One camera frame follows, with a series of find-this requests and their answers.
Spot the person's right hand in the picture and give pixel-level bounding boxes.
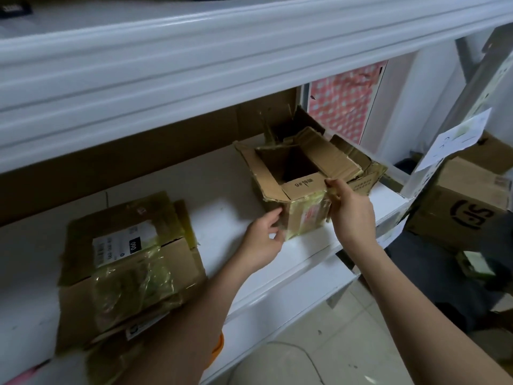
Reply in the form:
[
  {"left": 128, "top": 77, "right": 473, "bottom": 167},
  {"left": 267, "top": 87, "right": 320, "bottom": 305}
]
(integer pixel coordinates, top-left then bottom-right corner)
[{"left": 324, "top": 177, "right": 378, "bottom": 254}]

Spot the person's left hand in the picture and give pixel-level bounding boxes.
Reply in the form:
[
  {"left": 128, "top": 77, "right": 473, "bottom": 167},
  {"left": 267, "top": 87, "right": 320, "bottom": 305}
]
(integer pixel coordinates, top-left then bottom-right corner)
[{"left": 233, "top": 206, "right": 286, "bottom": 276}]

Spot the large plain cardboard box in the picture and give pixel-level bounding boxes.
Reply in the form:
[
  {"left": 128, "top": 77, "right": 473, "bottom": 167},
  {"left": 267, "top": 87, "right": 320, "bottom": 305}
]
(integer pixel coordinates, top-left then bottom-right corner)
[{"left": 233, "top": 126, "right": 367, "bottom": 242}]

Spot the stack of cardboard boxes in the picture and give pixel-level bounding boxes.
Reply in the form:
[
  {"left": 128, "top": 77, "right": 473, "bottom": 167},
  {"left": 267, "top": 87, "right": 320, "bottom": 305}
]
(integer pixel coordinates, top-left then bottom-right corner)
[{"left": 53, "top": 190, "right": 208, "bottom": 385}]

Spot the white metal shelf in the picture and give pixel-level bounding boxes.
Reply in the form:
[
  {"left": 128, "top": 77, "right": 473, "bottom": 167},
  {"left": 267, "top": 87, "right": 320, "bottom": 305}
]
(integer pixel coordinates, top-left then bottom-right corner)
[{"left": 0, "top": 0, "right": 513, "bottom": 385}]

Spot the pink utility knife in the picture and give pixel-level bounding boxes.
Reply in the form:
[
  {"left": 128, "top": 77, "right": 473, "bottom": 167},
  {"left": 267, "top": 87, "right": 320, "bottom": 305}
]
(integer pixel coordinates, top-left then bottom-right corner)
[{"left": 0, "top": 361, "right": 51, "bottom": 385}]

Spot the person's left forearm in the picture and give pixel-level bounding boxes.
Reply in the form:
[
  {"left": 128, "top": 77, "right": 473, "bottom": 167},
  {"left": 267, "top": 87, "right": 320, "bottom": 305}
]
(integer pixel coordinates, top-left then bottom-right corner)
[{"left": 120, "top": 259, "right": 255, "bottom": 385}]

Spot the person's right forearm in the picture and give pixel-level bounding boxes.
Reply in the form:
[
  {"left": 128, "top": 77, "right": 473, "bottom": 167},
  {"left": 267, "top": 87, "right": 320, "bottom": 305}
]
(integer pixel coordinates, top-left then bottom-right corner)
[{"left": 348, "top": 238, "right": 513, "bottom": 385}]

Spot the brown carton with black print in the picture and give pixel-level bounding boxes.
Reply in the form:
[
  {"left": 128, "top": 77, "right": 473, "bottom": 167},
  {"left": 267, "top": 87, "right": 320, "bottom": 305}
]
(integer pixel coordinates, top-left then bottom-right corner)
[{"left": 404, "top": 155, "right": 511, "bottom": 254}]

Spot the orange plastic object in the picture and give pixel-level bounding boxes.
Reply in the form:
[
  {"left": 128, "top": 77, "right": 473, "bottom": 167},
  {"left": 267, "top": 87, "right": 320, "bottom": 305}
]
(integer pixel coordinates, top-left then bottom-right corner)
[{"left": 206, "top": 330, "right": 226, "bottom": 368}]

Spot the red patterned panel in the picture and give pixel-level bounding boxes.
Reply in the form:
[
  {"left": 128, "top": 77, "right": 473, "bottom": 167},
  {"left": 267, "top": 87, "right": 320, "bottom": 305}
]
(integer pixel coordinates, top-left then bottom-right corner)
[{"left": 308, "top": 60, "right": 389, "bottom": 146}]

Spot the white paper tag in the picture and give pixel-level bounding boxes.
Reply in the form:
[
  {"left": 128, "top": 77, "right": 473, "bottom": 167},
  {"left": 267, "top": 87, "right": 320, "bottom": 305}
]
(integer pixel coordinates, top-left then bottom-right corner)
[{"left": 409, "top": 107, "right": 493, "bottom": 178}]

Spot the plain brown floor carton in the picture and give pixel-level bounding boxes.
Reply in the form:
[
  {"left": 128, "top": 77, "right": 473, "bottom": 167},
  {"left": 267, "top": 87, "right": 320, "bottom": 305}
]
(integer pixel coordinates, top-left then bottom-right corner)
[{"left": 456, "top": 131, "right": 513, "bottom": 176}]

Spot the black handled tool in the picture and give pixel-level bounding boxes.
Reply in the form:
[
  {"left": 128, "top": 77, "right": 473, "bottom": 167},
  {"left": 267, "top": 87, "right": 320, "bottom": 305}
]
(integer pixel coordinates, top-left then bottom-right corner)
[{"left": 0, "top": 1, "right": 34, "bottom": 18}]

